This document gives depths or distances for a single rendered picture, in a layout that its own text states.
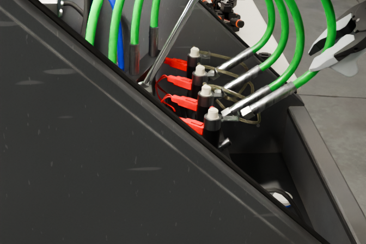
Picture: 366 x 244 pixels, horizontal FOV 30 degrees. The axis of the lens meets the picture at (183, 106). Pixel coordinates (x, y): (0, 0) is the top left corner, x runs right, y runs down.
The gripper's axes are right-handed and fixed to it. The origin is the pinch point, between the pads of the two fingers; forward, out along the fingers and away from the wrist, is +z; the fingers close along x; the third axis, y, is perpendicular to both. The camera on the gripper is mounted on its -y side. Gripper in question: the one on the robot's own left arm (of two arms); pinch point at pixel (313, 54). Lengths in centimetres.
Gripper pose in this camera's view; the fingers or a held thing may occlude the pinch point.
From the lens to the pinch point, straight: 110.2
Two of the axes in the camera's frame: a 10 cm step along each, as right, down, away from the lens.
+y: 7.0, 5.9, 4.0
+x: 1.2, -6.5, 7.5
